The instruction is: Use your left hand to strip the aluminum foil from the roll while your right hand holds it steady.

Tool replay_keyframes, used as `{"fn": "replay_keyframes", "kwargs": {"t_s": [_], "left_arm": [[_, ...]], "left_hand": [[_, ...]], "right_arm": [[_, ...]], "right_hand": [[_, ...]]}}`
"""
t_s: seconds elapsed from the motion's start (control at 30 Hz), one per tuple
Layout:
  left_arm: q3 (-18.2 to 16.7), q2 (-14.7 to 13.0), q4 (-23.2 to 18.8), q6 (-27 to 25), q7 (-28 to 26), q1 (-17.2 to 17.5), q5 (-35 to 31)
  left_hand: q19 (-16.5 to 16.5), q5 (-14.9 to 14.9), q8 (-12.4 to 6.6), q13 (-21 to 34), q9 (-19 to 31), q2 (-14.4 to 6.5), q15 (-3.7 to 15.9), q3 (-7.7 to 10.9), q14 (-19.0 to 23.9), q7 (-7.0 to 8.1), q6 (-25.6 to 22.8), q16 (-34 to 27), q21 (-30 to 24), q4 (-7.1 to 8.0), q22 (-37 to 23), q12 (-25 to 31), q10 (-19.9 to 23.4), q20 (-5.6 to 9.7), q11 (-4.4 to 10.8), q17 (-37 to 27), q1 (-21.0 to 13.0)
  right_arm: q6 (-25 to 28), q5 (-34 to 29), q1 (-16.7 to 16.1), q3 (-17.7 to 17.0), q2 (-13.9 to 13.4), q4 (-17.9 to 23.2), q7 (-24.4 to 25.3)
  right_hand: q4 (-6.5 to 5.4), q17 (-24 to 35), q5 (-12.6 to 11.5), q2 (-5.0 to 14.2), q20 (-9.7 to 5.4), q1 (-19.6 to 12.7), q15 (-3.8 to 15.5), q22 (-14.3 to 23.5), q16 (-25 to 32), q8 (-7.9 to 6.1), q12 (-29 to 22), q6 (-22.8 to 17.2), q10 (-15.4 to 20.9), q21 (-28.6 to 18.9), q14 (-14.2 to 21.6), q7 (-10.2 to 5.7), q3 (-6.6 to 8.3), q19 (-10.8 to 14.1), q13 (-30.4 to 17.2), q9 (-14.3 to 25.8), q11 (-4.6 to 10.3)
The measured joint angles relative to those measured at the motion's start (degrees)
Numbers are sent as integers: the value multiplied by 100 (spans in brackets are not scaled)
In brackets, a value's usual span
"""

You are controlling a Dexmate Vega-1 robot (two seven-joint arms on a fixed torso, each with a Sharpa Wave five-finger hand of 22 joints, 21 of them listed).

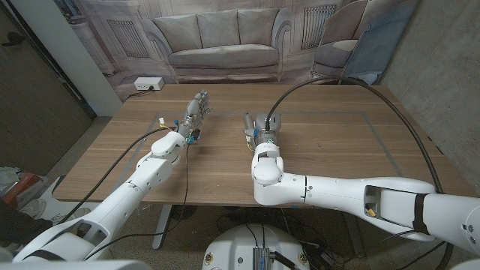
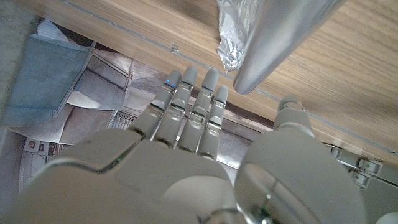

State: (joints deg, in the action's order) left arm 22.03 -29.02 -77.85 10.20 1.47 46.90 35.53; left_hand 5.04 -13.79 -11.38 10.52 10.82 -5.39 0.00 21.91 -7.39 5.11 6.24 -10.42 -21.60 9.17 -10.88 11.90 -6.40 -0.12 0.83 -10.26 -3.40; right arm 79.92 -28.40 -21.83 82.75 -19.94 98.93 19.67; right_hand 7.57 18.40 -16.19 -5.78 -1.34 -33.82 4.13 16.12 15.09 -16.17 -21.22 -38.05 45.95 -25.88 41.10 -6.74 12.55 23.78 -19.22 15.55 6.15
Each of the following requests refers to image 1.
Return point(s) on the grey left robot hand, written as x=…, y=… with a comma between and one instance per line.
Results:
x=193, y=110

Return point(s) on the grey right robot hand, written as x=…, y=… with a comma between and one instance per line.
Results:
x=273, y=135

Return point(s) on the aluminum foil roll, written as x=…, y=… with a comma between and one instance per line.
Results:
x=249, y=120

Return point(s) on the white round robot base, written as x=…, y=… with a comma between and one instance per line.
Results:
x=232, y=243

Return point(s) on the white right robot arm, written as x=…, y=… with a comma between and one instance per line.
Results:
x=337, y=191

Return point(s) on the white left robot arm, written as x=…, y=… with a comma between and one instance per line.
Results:
x=123, y=195

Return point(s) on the white power outlet box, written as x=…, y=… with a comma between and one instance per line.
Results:
x=149, y=83

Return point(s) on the white table leg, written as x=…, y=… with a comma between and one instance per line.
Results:
x=162, y=225

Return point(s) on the silver electronics box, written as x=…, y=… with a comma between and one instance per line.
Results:
x=260, y=258

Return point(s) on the black connector plug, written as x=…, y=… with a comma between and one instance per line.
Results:
x=281, y=260

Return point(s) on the grey table leg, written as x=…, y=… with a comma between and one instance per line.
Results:
x=354, y=232

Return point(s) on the grey blue leaning panel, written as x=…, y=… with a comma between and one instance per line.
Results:
x=378, y=45

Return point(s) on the dark textured door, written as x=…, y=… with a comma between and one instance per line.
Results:
x=33, y=112

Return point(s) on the white floor board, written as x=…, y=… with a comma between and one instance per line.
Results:
x=56, y=195

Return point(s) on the white sneaker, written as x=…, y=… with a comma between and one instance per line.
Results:
x=71, y=216
x=33, y=208

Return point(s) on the orange box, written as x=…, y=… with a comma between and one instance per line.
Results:
x=22, y=185

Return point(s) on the white crumpled plastic bag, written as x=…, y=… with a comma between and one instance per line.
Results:
x=9, y=176

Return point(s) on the black cloth bundle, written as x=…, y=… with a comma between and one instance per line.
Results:
x=22, y=225

